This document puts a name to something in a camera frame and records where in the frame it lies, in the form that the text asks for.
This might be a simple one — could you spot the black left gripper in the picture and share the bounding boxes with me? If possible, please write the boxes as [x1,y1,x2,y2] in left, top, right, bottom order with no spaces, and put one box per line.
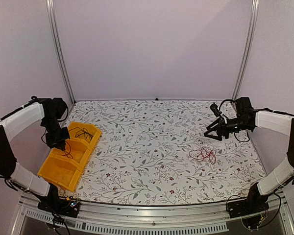
[42,116,70,150]

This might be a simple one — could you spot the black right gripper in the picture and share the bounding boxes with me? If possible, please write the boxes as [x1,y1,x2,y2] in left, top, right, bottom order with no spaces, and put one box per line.
[204,117,252,141]

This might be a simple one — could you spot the red thin cable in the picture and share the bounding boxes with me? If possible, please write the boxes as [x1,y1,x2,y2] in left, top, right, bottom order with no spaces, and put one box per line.
[188,146,217,165]

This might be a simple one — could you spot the black thin cable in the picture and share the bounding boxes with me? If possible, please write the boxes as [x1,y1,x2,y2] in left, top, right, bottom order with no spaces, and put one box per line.
[74,128,94,142]

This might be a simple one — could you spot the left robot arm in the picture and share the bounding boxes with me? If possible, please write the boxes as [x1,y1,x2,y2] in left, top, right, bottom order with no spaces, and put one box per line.
[0,96,70,212]

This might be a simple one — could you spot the yellow middle bin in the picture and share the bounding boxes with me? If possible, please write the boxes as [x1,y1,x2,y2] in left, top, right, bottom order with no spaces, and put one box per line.
[50,139,94,168]

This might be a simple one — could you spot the yellow bin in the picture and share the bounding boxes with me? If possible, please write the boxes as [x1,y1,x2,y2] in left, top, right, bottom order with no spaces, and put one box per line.
[50,139,94,168]
[68,122,102,148]
[38,155,82,192]

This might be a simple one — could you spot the yellow near bin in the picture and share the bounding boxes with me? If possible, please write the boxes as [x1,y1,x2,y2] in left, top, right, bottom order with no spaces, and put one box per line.
[38,155,82,192]

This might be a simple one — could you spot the yellow far bin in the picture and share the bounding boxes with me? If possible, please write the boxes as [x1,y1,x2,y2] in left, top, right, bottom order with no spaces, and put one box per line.
[68,122,102,148]

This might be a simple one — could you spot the floral patterned table mat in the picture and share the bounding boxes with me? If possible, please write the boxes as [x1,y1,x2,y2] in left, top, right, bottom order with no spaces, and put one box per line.
[58,100,266,206]

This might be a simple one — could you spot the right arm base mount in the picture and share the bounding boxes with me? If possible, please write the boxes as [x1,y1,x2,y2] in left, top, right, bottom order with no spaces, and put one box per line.
[225,195,269,230]

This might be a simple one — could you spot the front aluminium rail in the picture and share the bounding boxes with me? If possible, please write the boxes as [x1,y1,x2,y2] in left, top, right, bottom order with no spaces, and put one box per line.
[11,193,294,235]

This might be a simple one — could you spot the right aluminium frame post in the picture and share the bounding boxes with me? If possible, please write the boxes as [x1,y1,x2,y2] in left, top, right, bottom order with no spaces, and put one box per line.
[232,0,260,100]

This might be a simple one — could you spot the aluminium frame post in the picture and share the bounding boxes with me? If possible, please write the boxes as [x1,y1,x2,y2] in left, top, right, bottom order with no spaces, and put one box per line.
[46,0,75,104]
[232,0,260,100]

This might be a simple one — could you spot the left aluminium frame post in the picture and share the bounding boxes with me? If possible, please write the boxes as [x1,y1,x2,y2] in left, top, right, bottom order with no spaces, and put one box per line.
[46,0,75,104]

